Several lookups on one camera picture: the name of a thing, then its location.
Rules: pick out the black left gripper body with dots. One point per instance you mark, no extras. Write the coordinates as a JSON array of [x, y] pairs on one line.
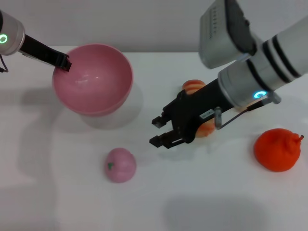
[[38, 51]]

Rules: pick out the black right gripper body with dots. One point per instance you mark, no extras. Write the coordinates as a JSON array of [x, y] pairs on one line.
[[199, 106]]

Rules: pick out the pink plastic bowl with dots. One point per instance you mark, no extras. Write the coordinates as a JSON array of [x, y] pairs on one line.
[[96, 84]]

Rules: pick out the pink toy peach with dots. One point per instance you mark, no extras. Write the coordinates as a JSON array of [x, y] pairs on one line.
[[121, 166]]

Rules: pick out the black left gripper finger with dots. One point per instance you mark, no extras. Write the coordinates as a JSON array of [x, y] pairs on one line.
[[63, 63]]

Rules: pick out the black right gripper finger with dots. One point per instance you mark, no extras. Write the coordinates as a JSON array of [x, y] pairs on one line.
[[161, 121], [166, 140]]

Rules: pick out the orange striped bread loaf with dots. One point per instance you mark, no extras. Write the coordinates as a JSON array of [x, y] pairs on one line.
[[192, 86]]

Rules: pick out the red orange toy fruit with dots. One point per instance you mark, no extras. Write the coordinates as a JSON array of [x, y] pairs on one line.
[[276, 150]]

